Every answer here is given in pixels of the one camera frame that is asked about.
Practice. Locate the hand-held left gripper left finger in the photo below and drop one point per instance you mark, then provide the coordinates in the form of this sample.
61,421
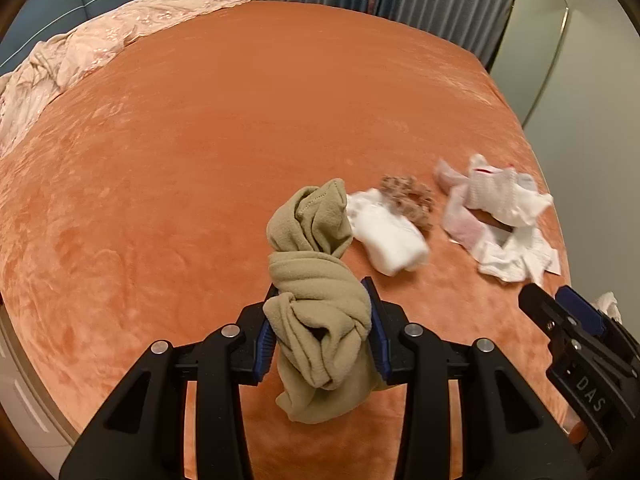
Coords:
263,352

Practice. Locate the clear plastic wrapper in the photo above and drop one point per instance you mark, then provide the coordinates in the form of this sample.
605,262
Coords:
460,210

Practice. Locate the small white tissue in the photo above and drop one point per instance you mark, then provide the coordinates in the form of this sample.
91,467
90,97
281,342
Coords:
609,306

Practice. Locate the white wrapper with red trim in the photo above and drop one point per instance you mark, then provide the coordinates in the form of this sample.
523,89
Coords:
505,190

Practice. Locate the orange blanket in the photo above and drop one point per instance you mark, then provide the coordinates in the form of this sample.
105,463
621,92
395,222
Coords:
200,160

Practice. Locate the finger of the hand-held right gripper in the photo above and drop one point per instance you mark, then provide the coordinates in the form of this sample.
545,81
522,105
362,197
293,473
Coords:
542,312
582,310

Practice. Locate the white sock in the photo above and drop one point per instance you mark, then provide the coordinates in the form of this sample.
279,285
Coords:
387,232

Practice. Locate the brown fuzzy sock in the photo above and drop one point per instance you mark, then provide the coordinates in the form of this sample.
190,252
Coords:
407,200

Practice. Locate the white printed paper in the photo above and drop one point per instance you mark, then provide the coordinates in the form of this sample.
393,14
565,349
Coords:
520,255

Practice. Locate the knotted beige cloth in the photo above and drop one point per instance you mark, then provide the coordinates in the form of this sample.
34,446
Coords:
315,300

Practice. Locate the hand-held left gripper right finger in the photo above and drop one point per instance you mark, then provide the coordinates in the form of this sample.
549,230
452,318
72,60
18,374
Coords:
378,332

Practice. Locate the pink quilt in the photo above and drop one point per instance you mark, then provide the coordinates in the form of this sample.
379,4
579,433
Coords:
90,45

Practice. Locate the gold framed standing mirror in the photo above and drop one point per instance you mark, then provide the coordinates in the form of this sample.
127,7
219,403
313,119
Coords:
532,45

